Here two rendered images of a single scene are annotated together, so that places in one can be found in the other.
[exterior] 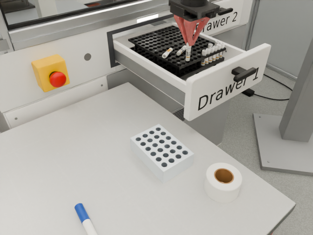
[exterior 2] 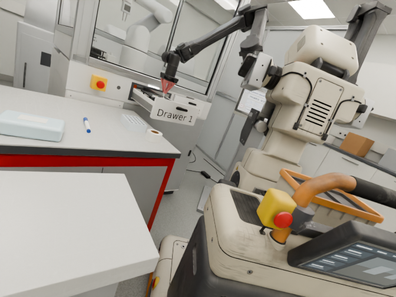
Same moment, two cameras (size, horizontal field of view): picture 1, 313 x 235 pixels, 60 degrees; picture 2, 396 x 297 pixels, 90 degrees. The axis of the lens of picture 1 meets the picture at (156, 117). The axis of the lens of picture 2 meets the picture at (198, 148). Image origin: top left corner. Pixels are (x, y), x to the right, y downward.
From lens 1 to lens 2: 0.60 m
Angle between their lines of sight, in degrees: 22
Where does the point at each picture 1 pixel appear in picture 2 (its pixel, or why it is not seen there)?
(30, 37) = (97, 64)
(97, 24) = (129, 75)
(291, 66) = not seen: hidden behind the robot
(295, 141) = not seen: hidden behind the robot
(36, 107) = (83, 96)
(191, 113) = (153, 114)
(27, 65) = (89, 74)
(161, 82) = (147, 104)
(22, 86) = (82, 82)
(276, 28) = (232, 148)
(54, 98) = (93, 97)
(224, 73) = (173, 105)
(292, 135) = not seen: hidden behind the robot
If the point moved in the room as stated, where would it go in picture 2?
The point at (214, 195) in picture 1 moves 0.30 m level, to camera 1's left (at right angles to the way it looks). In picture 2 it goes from (147, 137) to (78, 112)
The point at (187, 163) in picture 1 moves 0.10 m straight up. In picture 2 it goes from (142, 128) to (148, 108)
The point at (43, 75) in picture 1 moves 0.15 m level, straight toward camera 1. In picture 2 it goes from (94, 80) to (93, 85)
